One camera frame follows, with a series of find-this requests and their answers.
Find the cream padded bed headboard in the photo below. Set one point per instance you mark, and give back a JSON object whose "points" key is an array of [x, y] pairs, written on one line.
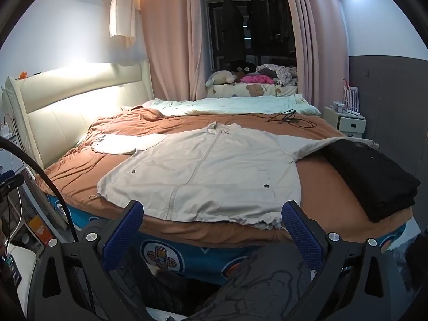
{"points": [[67, 120]]}

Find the light green quilt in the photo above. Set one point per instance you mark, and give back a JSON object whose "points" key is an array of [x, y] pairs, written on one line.
{"points": [[234, 105]]}

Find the white hanging shirt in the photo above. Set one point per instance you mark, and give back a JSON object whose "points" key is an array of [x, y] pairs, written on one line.
{"points": [[122, 10]]}

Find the brown blanket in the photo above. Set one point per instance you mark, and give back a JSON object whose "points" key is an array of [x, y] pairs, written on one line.
{"points": [[327, 204]]}

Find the dark plush toy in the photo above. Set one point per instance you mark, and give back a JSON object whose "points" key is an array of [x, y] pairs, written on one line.
{"points": [[244, 67]]}

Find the orange box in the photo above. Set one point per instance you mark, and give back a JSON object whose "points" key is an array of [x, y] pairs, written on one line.
{"points": [[39, 230]]}

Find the bear print cushion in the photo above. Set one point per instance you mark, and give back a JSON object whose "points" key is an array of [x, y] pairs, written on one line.
{"points": [[254, 90]]}

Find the pink clothes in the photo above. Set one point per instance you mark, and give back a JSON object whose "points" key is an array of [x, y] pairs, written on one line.
{"points": [[255, 79]]}

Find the small orange toy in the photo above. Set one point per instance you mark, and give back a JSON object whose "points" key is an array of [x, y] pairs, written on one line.
{"points": [[22, 75]]}

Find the row of dark hanging clothes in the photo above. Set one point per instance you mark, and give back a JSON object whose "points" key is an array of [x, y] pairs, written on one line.
{"points": [[271, 16]]}

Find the pink curtain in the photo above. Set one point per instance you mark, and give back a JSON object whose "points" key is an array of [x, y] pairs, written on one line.
{"points": [[317, 40], [167, 40]]}

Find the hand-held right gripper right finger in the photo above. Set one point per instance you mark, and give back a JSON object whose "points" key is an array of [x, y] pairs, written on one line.
{"points": [[302, 235]]}

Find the white nightstand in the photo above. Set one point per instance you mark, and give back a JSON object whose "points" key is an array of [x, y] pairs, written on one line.
{"points": [[349, 125]]}

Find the blue printed bed sheet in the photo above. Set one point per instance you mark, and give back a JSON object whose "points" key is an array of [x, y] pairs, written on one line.
{"points": [[200, 257]]}

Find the cream plush toy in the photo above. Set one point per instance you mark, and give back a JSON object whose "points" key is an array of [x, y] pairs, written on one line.
{"points": [[220, 77]]}

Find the white charger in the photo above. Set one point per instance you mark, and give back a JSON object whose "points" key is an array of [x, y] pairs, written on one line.
{"points": [[7, 130]]}

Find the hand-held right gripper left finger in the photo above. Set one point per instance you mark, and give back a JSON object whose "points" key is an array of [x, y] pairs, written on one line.
{"points": [[123, 235]]}

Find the beige zip jacket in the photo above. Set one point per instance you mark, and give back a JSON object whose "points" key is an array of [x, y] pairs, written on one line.
{"points": [[207, 174]]}

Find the black folded clothes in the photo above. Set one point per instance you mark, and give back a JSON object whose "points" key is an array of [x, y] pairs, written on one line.
{"points": [[371, 177]]}

